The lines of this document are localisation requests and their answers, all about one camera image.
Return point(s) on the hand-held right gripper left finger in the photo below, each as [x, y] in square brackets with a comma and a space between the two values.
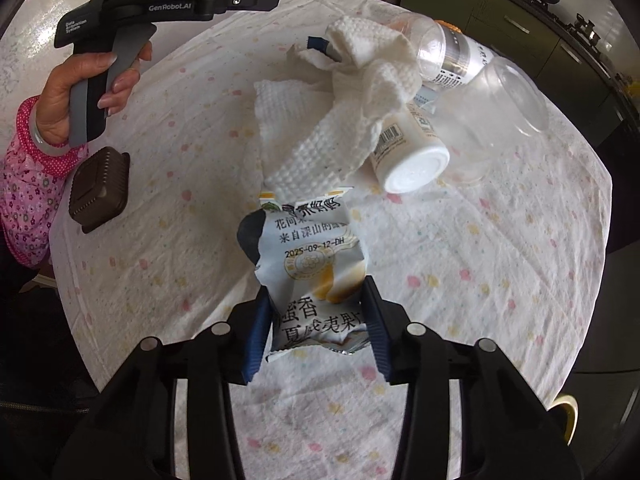
[257, 340]

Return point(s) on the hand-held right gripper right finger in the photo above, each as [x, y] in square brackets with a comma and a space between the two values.
[377, 330]

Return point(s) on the white snack wrapper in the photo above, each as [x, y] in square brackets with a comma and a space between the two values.
[310, 265]

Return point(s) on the brown plastic tray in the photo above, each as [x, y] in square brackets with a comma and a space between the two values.
[97, 190]

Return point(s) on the black yellow-rimmed trash bin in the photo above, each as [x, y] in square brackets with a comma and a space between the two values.
[564, 402]

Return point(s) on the person's left forearm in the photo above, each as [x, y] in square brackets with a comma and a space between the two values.
[25, 195]

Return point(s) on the person's left hand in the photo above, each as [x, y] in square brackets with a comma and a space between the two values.
[55, 105]

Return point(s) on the dark blue wrapper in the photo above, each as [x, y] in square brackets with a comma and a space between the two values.
[316, 42]

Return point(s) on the white floral tablecloth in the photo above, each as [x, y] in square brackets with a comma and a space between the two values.
[450, 270]

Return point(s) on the white crumpled paper towel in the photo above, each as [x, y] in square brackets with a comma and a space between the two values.
[320, 125]

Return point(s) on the small white plastic bottle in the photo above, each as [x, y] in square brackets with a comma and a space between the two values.
[410, 165]

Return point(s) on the clear plastic bottle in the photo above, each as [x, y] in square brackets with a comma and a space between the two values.
[450, 55]

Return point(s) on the green kitchen base cabinets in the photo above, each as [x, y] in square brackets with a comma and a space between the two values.
[500, 15]

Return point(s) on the clear plastic cup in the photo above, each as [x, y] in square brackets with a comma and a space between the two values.
[500, 110]

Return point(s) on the black gas stove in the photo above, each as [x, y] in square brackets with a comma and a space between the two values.
[587, 30]

